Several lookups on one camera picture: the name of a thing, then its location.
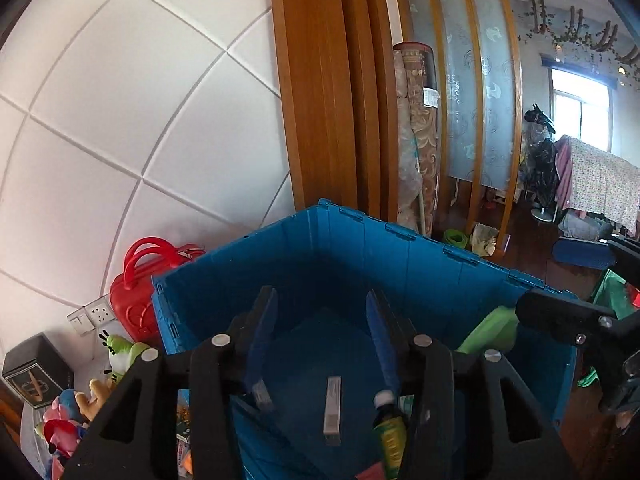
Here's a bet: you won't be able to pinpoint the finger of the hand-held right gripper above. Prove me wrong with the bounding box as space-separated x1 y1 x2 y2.
515 289 622 347
606 237 640 288

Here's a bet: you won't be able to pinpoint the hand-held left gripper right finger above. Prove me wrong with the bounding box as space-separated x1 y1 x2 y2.
365 291 576 480

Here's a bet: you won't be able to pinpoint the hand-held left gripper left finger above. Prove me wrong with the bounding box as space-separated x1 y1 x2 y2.
60 285 279 480

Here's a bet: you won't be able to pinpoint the blue plastic storage crate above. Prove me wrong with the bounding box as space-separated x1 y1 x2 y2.
151 198 581 480

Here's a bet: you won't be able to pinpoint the green bag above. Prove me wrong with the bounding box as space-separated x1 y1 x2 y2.
579 267 640 388

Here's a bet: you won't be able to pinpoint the blue cushion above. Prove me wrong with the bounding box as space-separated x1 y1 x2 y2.
552 237 617 271

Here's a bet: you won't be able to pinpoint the green cloth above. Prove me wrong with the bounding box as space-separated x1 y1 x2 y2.
457 305 521 356

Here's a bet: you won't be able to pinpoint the floral cloth on drying rack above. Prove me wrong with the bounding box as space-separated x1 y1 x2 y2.
555 135 640 237

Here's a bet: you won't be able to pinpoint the long white box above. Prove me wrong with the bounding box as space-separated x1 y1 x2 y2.
322 376 343 447

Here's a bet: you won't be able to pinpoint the yellow tube with white cap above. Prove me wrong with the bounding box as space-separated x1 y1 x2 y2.
372 391 408 478

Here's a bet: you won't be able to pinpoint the yellow crumpled cloth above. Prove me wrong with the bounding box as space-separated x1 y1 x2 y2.
471 222 502 257

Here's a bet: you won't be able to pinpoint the colourful small packets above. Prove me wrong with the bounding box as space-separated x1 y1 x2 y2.
175 390 197 480

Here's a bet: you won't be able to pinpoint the dark hanging clothes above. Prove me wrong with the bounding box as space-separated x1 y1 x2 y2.
520 104 559 209

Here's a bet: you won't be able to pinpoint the rolled green mat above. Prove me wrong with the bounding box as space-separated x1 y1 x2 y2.
442 229 473 250

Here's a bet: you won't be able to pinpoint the red handbag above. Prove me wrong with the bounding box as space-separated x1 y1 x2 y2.
110 237 206 348

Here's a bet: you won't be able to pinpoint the green plush toy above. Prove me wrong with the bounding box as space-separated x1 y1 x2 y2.
97 330 151 386

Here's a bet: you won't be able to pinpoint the window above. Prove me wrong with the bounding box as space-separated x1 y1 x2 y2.
549 67 614 153

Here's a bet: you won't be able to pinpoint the tan plush toy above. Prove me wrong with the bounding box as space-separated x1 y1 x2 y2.
75 377 115 423

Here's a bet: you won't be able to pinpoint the pink and red plush toy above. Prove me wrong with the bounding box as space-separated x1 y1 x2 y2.
35 387 87 463

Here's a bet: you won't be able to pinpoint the wooden slat frosted glass screen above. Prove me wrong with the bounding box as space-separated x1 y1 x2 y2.
390 0 524 261

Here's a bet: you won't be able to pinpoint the rolled patterned carpet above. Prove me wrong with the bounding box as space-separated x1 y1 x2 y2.
392 42 441 237

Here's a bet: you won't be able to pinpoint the black gift box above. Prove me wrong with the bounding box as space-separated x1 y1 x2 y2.
2 335 76 408

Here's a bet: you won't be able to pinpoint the wooden partition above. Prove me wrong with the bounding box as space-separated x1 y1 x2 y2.
268 0 401 223

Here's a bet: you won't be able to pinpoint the white wall socket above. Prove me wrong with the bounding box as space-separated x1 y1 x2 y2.
67 296 116 335

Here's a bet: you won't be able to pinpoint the vine wall decoration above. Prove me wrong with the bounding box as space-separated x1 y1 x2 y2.
519 0 640 77

